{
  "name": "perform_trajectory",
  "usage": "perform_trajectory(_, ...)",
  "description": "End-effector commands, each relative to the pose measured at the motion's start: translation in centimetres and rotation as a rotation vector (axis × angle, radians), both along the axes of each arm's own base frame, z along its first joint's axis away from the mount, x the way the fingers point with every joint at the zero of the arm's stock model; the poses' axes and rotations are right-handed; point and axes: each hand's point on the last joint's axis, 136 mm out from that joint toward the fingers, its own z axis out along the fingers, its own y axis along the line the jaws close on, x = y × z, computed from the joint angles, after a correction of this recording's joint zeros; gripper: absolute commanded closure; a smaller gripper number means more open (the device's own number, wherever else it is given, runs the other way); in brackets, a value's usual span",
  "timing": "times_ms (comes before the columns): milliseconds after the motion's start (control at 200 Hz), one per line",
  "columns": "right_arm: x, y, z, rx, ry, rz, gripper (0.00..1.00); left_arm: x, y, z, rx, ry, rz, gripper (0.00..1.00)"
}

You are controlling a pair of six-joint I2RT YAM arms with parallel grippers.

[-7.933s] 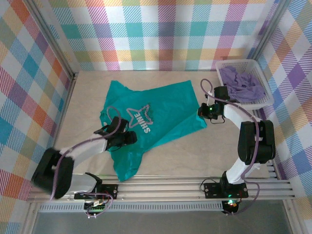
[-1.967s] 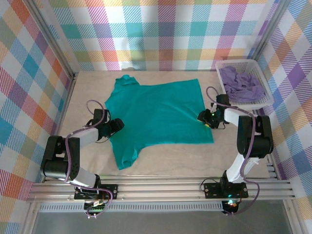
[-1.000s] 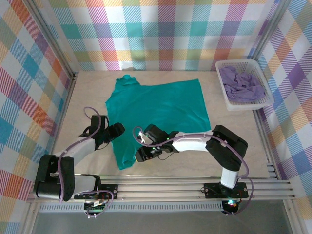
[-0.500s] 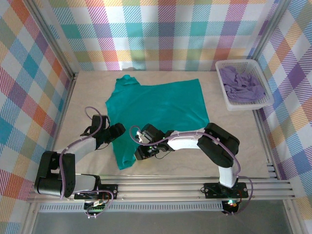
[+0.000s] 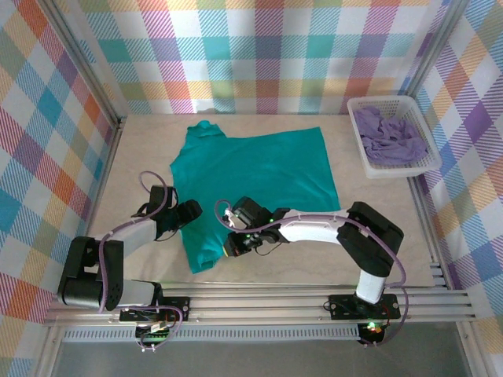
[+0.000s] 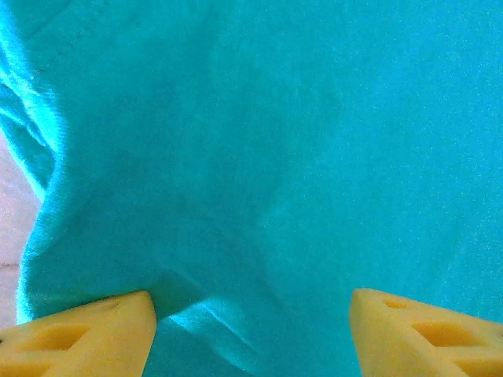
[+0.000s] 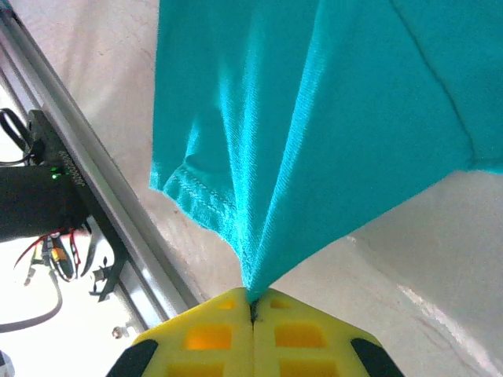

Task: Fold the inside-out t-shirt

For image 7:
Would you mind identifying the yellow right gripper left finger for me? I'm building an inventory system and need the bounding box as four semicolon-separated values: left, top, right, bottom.
105;287;255;377

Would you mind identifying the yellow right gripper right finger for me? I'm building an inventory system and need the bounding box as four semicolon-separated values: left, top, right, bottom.
252;288;406;377

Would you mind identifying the teal t-shirt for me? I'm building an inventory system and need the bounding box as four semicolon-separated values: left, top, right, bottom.
149;0;503;304

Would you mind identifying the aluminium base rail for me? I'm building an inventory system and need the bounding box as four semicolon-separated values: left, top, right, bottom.
0;0;201;335

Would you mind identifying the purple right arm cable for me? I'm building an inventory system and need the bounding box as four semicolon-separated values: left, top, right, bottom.
0;270;64;335

